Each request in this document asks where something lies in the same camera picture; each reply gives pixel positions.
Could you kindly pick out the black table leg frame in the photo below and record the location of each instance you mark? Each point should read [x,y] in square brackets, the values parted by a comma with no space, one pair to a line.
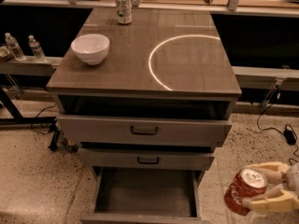
[19,120]

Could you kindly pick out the top grey drawer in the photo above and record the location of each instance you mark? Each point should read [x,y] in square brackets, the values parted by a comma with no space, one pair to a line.
[134,131]

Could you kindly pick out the black power adapter with cable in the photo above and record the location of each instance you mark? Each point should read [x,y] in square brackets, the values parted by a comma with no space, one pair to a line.
[288,133]

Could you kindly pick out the green white soda can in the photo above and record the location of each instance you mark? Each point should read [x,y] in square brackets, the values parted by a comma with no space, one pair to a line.
[124,12]

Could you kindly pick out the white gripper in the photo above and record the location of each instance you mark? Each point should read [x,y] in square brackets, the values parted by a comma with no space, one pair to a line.
[293,175]

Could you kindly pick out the middle grey drawer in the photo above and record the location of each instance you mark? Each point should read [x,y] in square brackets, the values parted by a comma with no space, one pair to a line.
[146,159]

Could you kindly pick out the grey drawer cabinet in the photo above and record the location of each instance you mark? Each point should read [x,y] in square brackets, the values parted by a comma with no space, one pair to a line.
[165,64]

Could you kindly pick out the right clear water bottle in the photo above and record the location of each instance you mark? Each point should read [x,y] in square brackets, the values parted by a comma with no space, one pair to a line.
[36,49]

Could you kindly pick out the left clear water bottle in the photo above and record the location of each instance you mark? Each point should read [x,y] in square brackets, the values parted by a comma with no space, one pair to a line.
[14,47]

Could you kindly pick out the red coke can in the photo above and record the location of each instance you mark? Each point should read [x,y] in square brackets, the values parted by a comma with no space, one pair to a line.
[247,183]

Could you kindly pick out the grey side shelf ledge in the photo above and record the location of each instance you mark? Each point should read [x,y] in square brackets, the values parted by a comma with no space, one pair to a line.
[30,67]

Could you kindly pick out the open bottom grey drawer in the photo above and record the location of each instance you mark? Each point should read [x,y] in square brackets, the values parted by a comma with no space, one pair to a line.
[145,196]

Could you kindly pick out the white ceramic bowl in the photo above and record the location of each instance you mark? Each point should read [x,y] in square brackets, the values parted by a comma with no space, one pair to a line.
[91,48]

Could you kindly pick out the clear water bottle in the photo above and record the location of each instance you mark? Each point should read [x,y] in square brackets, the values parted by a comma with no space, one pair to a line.
[14,47]
[36,49]

